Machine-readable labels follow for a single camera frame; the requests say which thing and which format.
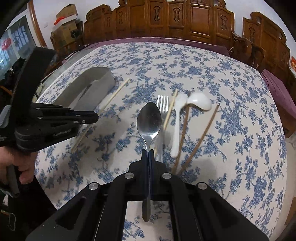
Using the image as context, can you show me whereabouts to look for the round white ceramic spoon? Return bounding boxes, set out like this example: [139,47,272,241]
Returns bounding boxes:
[187,92,212,111]

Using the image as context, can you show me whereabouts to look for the light bamboo chopstick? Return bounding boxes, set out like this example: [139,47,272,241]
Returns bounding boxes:
[71,78,130,153]
[164,89,178,131]

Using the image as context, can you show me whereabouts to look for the plain steel spoon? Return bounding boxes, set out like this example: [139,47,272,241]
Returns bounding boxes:
[137,102,162,222]

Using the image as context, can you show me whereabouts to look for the small black fan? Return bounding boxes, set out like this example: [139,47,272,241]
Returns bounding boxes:
[70,29,80,39]

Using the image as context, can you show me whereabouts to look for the carved wooden sofa bench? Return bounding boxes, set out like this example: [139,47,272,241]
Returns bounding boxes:
[83,1,252,63]

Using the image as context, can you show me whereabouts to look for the red gold sign card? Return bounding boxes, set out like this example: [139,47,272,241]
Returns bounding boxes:
[290,56,296,73]

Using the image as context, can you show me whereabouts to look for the long white ceramic spoon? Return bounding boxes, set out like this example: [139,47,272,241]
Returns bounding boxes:
[171,93,188,159]

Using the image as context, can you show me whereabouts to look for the blue floral tablecloth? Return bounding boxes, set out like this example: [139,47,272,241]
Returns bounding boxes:
[33,42,288,241]

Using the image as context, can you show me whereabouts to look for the stacked cardboard boxes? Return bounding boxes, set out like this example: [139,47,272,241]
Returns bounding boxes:
[50,4,83,58]

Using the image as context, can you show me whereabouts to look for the rectangular metal tray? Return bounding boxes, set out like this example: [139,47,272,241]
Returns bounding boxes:
[53,67,115,111]

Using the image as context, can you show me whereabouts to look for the dark wooden chopstick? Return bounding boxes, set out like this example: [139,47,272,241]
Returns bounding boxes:
[178,105,219,176]
[172,105,190,174]

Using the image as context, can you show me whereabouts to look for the person's left hand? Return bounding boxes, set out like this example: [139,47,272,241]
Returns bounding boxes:
[0,147,38,184]

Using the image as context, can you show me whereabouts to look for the purple armchair cushion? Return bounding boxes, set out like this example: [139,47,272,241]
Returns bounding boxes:
[261,69,295,117]

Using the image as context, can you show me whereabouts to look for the carved wooden armchair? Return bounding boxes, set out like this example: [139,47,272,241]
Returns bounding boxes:
[231,11,296,137]

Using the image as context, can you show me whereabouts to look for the steel fork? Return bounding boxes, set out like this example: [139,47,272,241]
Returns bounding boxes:
[154,95,169,162]

